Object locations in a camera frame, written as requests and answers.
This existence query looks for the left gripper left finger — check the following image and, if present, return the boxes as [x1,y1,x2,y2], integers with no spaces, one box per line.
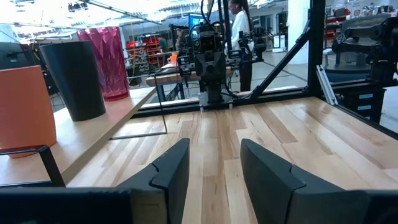
[116,138,190,224]

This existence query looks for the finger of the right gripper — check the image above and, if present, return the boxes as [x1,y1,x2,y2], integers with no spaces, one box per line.
[195,60,208,84]
[214,60,227,84]

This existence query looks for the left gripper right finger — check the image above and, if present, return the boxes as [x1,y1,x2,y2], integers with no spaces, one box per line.
[239,138,368,224]

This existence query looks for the pink faceted plastic tumbler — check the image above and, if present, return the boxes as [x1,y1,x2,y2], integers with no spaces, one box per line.
[76,26,131,102]

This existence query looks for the red storage shelf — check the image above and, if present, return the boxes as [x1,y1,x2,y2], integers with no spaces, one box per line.
[126,35,163,74]

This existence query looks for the wooden shelf with black legs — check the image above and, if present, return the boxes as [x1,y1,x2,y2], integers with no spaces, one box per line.
[0,73,169,187]

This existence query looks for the wooden background table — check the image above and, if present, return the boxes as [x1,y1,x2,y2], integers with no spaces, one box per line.
[145,62,234,102]

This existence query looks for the blue lit monitor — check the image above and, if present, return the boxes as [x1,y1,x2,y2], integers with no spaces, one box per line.
[188,12,208,30]

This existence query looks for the person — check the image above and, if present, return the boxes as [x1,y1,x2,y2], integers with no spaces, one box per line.
[228,0,253,93]

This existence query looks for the silver aluminium extrusion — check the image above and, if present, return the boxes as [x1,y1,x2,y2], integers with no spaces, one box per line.
[315,64,339,106]

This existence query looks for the black drawer cabinet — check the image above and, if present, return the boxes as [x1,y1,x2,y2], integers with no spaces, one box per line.
[335,83,387,124]

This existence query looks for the black cup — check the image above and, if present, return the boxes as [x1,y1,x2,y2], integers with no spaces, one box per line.
[39,40,107,122]

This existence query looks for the orange cup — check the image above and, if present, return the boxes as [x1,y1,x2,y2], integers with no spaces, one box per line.
[0,65,58,159]

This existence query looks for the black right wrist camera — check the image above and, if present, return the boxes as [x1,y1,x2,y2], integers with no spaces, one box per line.
[198,23,223,52]

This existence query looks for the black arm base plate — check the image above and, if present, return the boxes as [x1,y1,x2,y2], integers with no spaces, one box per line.
[198,91,234,110]

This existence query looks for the black aluminium frame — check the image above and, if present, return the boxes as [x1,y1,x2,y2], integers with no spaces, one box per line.
[133,0,398,141]

